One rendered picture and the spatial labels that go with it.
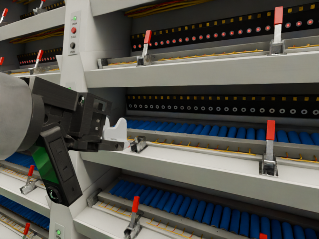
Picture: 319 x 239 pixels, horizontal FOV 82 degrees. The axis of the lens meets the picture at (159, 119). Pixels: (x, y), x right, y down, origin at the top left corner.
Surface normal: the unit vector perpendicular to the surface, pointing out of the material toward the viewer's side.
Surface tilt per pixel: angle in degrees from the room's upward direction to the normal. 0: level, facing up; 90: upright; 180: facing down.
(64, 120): 90
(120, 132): 90
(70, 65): 90
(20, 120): 87
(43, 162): 113
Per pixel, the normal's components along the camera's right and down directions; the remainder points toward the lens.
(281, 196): -0.44, 0.34
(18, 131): 0.85, 0.25
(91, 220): -0.11, -0.94
